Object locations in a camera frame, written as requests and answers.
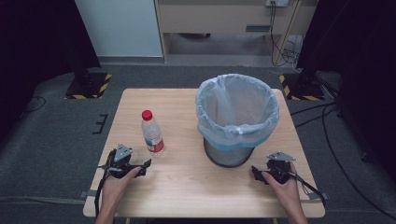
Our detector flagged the black stand base hazard stripes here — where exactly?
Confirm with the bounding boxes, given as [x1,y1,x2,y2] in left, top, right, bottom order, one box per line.
[64,72,113,101]
[278,72,327,102]

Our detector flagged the person's right hand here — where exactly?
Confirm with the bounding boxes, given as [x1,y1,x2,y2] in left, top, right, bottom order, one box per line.
[261,161,303,210]

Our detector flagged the clear plastic bottle red cap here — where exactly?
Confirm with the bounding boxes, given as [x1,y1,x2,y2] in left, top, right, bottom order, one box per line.
[141,109,165,156]

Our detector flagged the translucent white bin liner bag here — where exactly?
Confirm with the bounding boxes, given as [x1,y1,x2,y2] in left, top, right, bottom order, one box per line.
[194,73,280,153]

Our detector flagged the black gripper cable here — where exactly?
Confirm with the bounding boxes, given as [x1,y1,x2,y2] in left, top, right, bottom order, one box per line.
[93,149,117,218]
[290,172,328,207]

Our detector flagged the metal mesh trash bin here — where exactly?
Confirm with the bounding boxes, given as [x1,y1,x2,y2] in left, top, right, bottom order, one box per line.
[203,137,256,169]

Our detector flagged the long black floor cable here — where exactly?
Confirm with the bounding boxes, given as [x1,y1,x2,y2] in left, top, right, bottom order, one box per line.
[290,101,396,221]

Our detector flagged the thin black floor cable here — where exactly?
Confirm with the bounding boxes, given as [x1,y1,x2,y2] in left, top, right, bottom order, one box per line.
[21,95,48,114]

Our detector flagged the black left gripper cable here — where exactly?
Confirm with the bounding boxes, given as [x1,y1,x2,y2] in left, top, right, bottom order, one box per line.
[93,149,117,218]

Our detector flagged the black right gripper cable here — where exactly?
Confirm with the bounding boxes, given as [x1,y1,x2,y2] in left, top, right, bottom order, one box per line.
[290,172,328,207]

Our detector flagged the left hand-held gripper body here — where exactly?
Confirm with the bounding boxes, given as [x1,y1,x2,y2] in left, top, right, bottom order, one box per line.
[106,143,140,179]

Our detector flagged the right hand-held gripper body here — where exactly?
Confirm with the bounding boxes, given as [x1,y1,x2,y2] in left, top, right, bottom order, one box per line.
[265,150,297,185]

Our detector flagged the light wooden desk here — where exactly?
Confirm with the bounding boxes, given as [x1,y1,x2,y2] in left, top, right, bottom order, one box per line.
[154,0,319,63]

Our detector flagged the black cables under desk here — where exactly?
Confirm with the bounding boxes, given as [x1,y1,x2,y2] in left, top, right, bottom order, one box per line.
[269,0,304,68]

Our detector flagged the black curtain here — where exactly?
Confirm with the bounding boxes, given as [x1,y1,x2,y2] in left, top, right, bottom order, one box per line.
[296,0,396,180]
[0,0,102,141]

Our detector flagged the white power strip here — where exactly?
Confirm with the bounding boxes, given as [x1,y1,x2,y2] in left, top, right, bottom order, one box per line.
[264,0,290,8]

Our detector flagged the person's left hand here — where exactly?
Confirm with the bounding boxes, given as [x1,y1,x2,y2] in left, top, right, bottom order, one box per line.
[101,166,142,203]

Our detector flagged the grey metal table bracket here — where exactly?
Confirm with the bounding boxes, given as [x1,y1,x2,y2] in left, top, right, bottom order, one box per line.
[307,191,330,202]
[78,189,98,201]

